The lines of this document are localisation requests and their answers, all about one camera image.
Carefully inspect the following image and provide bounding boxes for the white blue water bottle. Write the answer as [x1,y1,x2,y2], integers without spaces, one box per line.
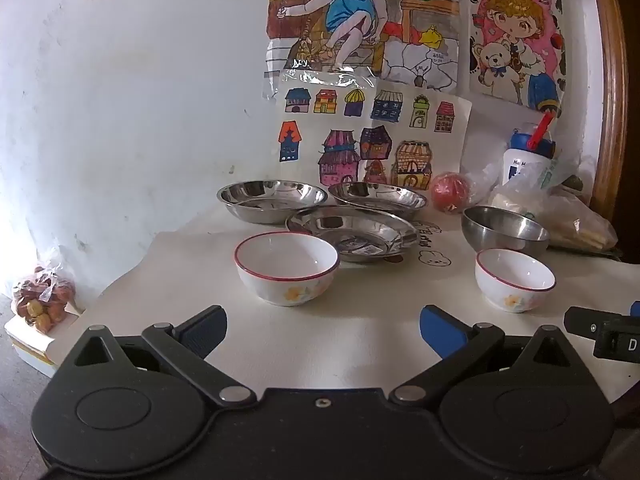
[502,112,557,187]

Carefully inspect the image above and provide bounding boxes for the coloured houses drawing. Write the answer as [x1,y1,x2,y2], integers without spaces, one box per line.
[274,72,474,192]

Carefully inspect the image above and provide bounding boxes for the small white red-rimmed bowl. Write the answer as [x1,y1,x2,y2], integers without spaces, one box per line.
[474,248,556,314]

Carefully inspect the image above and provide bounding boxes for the white box with yellow edge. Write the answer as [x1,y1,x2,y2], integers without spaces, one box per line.
[4,305,84,379]

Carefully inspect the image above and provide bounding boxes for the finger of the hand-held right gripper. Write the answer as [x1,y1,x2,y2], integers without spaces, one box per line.
[564,306,640,361]

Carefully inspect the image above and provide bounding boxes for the clear bag of white pastries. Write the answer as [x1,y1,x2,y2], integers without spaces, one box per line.
[542,187,619,252]

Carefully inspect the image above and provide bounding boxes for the large white red-rimmed bowl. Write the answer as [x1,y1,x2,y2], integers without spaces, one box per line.
[234,232,340,307]

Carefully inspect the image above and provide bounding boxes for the plain steel plate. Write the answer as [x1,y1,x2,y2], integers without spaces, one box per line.
[327,182,429,222]
[217,179,329,224]

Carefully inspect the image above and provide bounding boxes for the wooden frame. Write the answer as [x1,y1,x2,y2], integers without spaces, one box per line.
[586,0,640,241]

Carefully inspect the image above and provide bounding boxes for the stainless steel bowl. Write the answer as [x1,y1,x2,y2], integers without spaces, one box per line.
[460,205,550,257]

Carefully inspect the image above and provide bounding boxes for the bag of small fruits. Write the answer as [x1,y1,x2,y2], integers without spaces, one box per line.
[12,265,77,334]

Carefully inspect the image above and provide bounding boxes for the white printed table mat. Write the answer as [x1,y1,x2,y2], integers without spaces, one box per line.
[47,200,640,411]

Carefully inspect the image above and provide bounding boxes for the clear plastic bag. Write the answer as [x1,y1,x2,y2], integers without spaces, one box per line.
[432,162,503,213]

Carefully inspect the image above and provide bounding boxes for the steel plate with label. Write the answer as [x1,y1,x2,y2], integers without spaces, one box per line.
[285,205,420,264]

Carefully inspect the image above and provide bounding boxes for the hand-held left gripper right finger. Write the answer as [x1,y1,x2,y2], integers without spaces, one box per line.
[389,305,572,408]

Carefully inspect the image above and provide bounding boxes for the girl with teddy bear drawing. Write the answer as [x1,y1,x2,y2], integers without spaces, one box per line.
[467,0,566,117]

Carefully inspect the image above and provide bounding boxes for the child with fan drawing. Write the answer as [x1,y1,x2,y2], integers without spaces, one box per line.
[262,0,464,97]

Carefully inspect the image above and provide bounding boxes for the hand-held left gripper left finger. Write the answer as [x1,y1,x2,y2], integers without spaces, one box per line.
[72,305,257,408]

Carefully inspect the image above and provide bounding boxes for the red tomato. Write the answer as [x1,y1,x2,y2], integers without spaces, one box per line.
[431,172,471,214]

